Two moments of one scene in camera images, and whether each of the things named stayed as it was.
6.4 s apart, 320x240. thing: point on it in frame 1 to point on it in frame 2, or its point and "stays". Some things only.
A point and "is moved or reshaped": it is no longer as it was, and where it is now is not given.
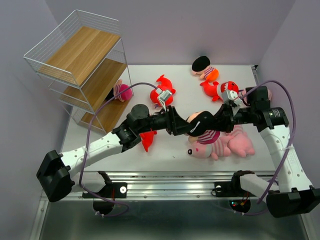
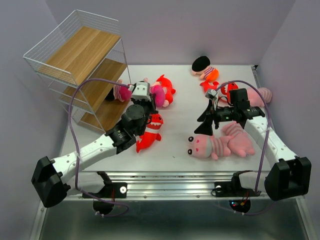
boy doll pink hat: (208, 137) is moved or reshaped
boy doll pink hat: (119, 88) stays
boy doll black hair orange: (200, 66) stays
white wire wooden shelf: (81, 61) stays
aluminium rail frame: (172, 186) stays
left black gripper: (175, 125) to (151, 103)
